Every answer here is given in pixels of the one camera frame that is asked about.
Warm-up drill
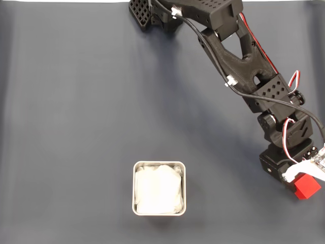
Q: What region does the dark blue table mat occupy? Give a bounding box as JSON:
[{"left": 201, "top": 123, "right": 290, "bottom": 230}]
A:
[{"left": 0, "top": 1, "right": 325, "bottom": 244}]

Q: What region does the red white black servo wire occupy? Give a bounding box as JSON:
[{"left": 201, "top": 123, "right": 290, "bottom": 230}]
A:
[
  {"left": 281, "top": 117, "right": 303, "bottom": 165},
  {"left": 238, "top": 12, "right": 303, "bottom": 96}
]

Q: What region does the silver square metal box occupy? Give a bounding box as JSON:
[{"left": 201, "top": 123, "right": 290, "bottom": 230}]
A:
[{"left": 132, "top": 161, "right": 187, "bottom": 217}]

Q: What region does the camera board on white mount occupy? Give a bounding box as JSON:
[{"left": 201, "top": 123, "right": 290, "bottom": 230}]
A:
[{"left": 283, "top": 146, "right": 325, "bottom": 182}]

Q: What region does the red cube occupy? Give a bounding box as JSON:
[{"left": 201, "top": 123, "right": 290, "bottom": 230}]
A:
[{"left": 294, "top": 173, "right": 321, "bottom": 200}]

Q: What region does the black camera cable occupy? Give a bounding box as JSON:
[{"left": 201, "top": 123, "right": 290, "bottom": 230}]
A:
[{"left": 153, "top": 0, "right": 325, "bottom": 143}]

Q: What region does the white crumpled cloth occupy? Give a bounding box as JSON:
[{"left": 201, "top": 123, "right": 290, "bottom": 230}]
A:
[{"left": 134, "top": 164, "right": 184, "bottom": 214}]

